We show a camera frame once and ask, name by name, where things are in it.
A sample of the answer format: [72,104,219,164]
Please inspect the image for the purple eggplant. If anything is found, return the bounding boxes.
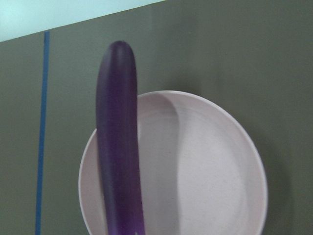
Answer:
[96,41,145,235]

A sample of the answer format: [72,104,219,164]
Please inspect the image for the pink plate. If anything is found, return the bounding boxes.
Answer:
[78,90,267,235]

